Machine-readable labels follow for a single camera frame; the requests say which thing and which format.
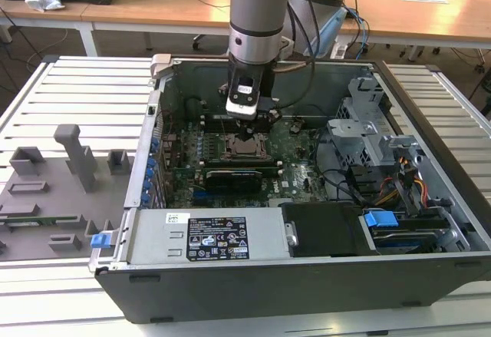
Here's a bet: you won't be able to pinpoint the metal socket cover frame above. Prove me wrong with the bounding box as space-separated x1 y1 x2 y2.
224 133 270 162

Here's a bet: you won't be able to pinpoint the CPU socket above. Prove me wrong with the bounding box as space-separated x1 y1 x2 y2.
220 131 272 164

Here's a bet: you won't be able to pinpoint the RAM slot white latches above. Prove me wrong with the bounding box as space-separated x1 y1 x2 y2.
199 157 285 168
203 164 285 177
199 114 232 127

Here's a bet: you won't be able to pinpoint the green motherboard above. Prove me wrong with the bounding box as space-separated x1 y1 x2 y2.
157 117 334 210

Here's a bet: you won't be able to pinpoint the black graphics card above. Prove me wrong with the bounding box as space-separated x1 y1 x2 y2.
204 167 264 197

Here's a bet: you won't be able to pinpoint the silver metal drive cage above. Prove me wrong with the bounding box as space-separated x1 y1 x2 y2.
325 77 423 170

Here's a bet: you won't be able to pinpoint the black plastic air shroud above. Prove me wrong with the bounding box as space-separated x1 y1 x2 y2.
281 201 375 258

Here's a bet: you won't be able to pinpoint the hard disk in blue carrier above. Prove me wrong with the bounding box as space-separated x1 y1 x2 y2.
360 209 452 256

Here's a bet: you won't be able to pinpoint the wooden desk white legs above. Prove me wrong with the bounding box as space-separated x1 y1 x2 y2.
337 0 491 61
0 0 232 58

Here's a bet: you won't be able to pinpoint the silver power supply box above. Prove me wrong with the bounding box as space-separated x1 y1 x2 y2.
114 206 299 267

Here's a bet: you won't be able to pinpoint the black open PC case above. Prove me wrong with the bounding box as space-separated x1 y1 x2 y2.
88 53 491 325

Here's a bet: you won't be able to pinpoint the blue case latch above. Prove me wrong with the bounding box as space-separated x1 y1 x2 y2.
90 233 110 250

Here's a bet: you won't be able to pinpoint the gray parts rack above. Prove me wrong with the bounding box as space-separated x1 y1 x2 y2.
0 123 136 262

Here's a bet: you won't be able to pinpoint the green RAM stick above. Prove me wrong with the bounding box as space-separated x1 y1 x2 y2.
0 215 80 226

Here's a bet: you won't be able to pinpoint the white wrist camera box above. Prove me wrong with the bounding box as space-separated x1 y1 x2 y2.
225 77 263 120

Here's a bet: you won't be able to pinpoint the blue cable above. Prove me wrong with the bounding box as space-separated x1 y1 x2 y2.
344 6 371 61

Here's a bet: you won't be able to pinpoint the yellow red wire bundle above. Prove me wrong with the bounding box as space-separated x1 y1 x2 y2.
377 155 429 208

